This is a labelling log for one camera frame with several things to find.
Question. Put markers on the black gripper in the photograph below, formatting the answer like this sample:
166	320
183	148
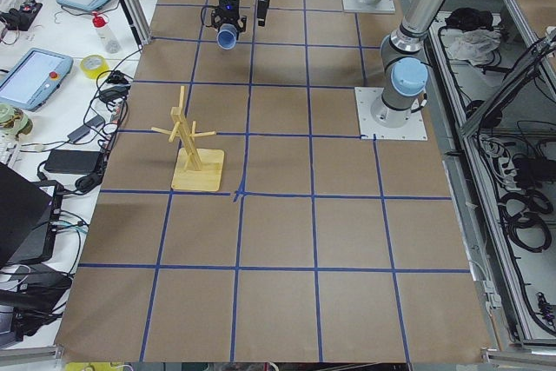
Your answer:
227	14

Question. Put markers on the light blue plastic cup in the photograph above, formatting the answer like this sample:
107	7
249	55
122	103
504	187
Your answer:
227	36

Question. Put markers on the red capped squeeze bottle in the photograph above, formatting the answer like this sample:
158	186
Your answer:
106	35

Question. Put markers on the yellow tape roll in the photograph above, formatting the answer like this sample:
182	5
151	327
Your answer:
94	66

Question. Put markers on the wooden mug tree stand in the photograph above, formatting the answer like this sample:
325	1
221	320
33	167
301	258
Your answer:
196	169

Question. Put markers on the near teach pendant tablet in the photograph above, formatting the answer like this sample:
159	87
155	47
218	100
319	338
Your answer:
35	78

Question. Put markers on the white crumpled cloth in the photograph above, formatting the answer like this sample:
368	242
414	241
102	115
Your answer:
476	47

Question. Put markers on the black power adapter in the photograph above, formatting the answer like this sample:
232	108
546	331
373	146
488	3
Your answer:
68	161

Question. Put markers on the black laptop computer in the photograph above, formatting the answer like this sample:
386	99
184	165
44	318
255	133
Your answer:
29	211

